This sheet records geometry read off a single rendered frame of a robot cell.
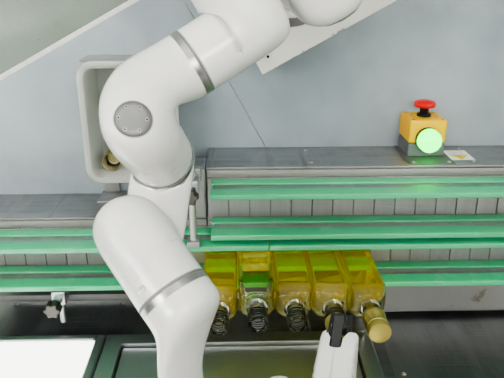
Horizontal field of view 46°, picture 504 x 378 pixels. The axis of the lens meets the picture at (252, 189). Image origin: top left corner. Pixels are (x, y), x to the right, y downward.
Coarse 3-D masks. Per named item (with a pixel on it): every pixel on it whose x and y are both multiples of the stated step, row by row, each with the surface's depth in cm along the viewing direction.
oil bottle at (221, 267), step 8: (208, 256) 102; (216, 256) 102; (224, 256) 102; (232, 256) 102; (208, 264) 100; (216, 264) 100; (224, 264) 100; (232, 264) 100; (208, 272) 97; (216, 272) 97; (224, 272) 97; (232, 272) 97; (216, 280) 95; (224, 280) 95; (232, 280) 95; (224, 288) 93; (232, 288) 93; (224, 296) 92; (232, 296) 92; (232, 304) 92; (232, 312) 93
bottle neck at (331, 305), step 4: (328, 300) 92; (332, 300) 92; (336, 300) 92; (324, 304) 92; (328, 304) 91; (332, 304) 90; (336, 304) 90; (340, 304) 91; (324, 308) 92; (328, 308) 90; (332, 308) 90; (336, 308) 90; (340, 308) 90; (328, 312) 89; (332, 312) 89; (340, 312) 89
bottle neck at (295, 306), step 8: (288, 304) 91; (296, 304) 90; (288, 312) 90; (296, 312) 88; (304, 312) 89; (288, 320) 88; (296, 320) 90; (304, 320) 87; (296, 328) 88; (304, 328) 88
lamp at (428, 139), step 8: (424, 128) 110; (432, 128) 110; (416, 136) 110; (424, 136) 108; (432, 136) 108; (440, 136) 109; (416, 144) 111; (424, 144) 109; (432, 144) 108; (440, 144) 109; (432, 152) 110
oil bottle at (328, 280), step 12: (312, 252) 103; (324, 252) 103; (336, 252) 104; (312, 264) 99; (324, 264) 99; (336, 264) 99; (312, 276) 96; (324, 276) 96; (336, 276) 96; (312, 288) 95; (324, 288) 93; (336, 288) 93; (348, 288) 94; (312, 300) 95; (324, 300) 92; (324, 312) 93
